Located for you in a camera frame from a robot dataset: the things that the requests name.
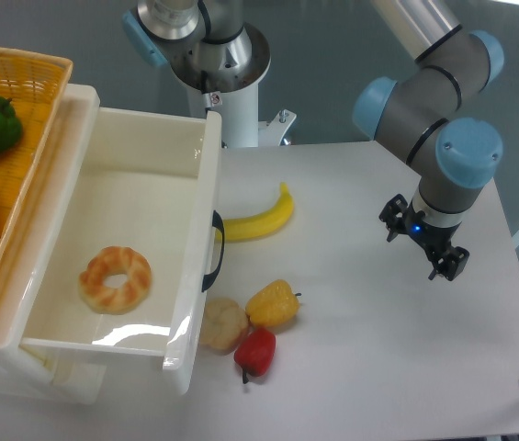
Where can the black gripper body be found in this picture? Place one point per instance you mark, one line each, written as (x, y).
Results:
(430, 228)

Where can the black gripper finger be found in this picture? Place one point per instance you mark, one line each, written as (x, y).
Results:
(393, 216)
(448, 263)

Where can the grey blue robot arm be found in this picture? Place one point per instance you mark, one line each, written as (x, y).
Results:
(220, 60)

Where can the white drawer cabinet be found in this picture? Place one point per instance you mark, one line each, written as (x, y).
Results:
(27, 367)

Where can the yellow banana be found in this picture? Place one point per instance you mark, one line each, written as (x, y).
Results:
(262, 224)

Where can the yellow bell pepper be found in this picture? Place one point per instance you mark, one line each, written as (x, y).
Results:
(273, 305)

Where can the red bell pepper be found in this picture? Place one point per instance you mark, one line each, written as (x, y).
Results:
(255, 354)

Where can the beige bread roll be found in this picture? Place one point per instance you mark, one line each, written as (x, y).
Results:
(224, 324)

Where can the orange woven basket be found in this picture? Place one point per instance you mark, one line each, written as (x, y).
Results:
(35, 82)

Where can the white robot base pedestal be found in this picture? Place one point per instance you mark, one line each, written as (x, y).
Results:
(241, 127)

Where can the glazed ring donut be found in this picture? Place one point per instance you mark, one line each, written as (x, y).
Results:
(115, 281)

